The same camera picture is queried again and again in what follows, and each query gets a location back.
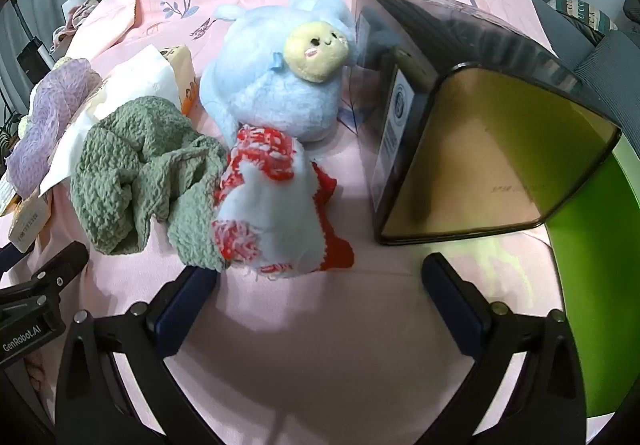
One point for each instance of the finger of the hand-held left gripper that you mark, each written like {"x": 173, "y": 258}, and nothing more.
{"x": 11, "y": 256}
{"x": 57, "y": 270}

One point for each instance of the green crinkled cloth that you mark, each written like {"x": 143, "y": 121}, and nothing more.
{"x": 135, "y": 165}

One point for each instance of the patterned cushion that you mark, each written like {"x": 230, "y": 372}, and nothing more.
{"x": 585, "y": 15}

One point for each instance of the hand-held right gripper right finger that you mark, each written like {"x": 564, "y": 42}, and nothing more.
{"x": 457, "y": 310}

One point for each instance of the lavender crinkled cloth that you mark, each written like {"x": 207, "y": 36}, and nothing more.
{"x": 45, "y": 125}

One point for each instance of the green box lid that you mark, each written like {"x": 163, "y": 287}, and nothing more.
{"x": 595, "y": 300}

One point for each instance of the black power adapter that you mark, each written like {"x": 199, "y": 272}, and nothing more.
{"x": 34, "y": 56}

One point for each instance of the dark gold tin box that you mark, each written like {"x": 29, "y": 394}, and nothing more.
{"x": 475, "y": 150}

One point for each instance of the pink printed blanket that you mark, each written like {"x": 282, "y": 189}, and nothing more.
{"x": 300, "y": 375}

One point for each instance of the paper price tag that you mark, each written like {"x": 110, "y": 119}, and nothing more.
{"x": 27, "y": 220}

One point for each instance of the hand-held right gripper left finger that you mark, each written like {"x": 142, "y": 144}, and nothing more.
{"x": 175, "y": 315}

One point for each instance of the grey sofa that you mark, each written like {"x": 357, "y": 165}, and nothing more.
{"x": 605, "y": 60}

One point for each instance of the blue plush toy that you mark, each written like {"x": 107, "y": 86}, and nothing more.
{"x": 270, "y": 90}

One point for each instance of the red white knitted sock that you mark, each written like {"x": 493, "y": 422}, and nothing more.
{"x": 270, "y": 215}

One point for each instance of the yellow tissue pack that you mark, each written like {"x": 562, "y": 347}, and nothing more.
{"x": 145, "y": 70}

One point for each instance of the pile of clothes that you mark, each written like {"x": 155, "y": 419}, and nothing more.
{"x": 75, "y": 20}

